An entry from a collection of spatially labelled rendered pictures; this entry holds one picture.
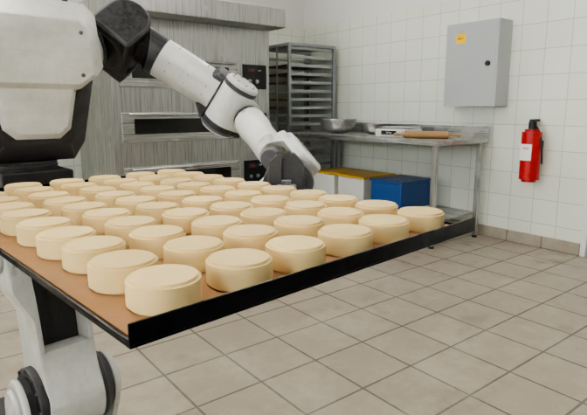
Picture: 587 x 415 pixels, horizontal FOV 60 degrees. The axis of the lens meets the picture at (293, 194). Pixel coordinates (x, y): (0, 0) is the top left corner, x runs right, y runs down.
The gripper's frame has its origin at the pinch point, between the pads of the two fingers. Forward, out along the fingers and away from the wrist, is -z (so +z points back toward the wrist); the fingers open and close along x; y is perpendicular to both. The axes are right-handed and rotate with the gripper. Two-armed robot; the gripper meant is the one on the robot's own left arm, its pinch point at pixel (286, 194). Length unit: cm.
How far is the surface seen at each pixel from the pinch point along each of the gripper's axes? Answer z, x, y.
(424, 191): 391, -63, 115
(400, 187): 369, -56, 88
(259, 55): 410, 63, -38
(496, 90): 351, 27, 160
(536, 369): 134, -101, 105
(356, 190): 410, -64, 53
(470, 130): 381, -7, 150
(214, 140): 378, -13, -77
